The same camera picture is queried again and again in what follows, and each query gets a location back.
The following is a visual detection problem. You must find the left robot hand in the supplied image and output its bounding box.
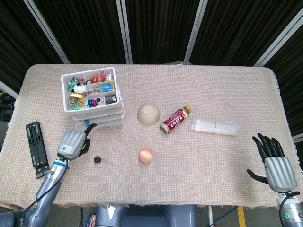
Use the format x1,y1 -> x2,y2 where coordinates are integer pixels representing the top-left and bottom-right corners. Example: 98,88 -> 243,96
56,123 -> 98,161

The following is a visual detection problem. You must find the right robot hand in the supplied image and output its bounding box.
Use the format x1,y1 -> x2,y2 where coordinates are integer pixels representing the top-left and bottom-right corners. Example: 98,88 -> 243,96
247,133 -> 298,193

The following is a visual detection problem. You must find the clear plastic drawer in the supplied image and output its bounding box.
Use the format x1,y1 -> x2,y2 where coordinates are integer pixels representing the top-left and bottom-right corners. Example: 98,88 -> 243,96
75,118 -> 126,129
70,109 -> 124,118
72,114 -> 125,122

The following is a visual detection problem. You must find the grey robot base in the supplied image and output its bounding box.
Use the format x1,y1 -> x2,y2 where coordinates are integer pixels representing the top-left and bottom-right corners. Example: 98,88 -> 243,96
94,204 -> 197,227

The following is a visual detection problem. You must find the green and blue snack packet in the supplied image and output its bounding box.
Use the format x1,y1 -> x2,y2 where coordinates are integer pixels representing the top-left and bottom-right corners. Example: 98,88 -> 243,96
99,82 -> 116,93

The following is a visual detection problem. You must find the black folding stand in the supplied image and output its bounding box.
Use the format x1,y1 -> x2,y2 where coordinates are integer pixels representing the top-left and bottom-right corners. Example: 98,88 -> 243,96
25,121 -> 51,180

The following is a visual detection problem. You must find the gold green wrapped candy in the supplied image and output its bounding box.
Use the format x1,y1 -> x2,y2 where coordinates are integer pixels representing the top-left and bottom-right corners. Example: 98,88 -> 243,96
68,98 -> 86,111

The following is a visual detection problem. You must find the green candy wrapper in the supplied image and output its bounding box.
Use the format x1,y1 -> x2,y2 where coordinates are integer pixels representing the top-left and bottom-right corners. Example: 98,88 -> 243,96
67,77 -> 79,90

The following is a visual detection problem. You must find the bundle of clear sticks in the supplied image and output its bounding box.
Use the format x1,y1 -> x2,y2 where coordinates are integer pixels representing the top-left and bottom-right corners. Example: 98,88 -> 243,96
188,118 -> 242,137

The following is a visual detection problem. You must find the red candy in clear wrapper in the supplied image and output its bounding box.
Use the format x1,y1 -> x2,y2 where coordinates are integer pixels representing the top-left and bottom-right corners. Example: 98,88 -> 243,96
101,68 -> 112,82

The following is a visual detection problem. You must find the orange ball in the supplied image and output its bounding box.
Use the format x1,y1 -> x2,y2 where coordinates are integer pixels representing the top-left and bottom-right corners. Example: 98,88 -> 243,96
138,148 -> 154,164

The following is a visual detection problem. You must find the colourful package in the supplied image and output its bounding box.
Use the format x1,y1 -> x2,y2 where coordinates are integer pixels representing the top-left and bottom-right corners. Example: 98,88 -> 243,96
87,211 -> 97,227

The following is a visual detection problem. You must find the metal table leg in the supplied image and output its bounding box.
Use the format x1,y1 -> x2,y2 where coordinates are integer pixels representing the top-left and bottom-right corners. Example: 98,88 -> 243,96
207,205 -> 214,227

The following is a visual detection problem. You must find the beige bowl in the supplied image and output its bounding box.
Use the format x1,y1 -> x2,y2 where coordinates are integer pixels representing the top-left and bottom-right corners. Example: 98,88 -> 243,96
136,103 -> 160,126

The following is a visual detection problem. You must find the beige woven tablecloth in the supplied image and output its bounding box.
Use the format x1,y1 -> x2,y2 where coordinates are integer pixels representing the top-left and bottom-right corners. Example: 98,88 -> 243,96
0,63 -> 303,211

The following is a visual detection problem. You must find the black partition panel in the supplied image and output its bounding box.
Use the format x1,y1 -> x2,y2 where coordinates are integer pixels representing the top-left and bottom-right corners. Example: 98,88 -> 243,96
125,0 -> 202,64
190,0 -> 303,66
264,23 -> 303,138
35,0 -> 126,64
0,0 -> 64,94

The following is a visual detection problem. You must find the Costa coffee bottle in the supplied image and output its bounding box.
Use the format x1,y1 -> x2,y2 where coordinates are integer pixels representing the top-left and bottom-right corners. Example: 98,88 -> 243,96
160,105 -> 193,135

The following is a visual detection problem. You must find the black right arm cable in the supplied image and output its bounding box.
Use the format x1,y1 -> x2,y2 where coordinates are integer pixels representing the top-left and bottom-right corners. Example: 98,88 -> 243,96
276,192 -> 299,227

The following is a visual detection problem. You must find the white drawer organizer with trinkets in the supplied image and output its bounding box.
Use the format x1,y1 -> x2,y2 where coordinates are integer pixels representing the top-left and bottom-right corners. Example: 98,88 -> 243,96
61,66 -> 126,128

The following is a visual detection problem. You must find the metal key chain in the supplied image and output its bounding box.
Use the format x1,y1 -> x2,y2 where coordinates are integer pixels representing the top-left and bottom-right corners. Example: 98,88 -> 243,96
81,87 -> 101,96

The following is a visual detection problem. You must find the dark equipment with cables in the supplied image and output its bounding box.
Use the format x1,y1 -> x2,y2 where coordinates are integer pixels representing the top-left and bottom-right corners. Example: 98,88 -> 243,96
0,91 -> 17,123

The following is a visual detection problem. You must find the silver partition post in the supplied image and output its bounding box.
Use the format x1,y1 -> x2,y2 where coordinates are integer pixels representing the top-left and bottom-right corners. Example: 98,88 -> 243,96
183,0 -> 211,65
252,8 -> 303,67
115,0 -> 134,65
23,0 -> 71,65
0,80 -> 19,99

